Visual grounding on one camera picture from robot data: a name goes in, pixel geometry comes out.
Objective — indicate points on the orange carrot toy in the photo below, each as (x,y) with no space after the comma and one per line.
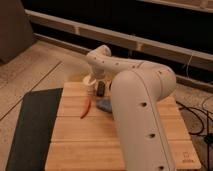
(86,107)

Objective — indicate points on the brown sofa corner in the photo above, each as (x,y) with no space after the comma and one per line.
(16,33)

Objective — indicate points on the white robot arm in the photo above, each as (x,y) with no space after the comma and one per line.
(135,91)

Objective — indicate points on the black floor mat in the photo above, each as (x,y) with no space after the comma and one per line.
(33,130)

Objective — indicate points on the white wooden rail frame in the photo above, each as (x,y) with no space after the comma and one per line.
(178,37)

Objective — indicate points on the small black box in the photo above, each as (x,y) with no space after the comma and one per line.
(101,89)

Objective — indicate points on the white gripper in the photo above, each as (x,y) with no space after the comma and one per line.
(90,80)

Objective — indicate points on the blue sponge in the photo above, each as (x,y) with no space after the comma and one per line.
(104,105)

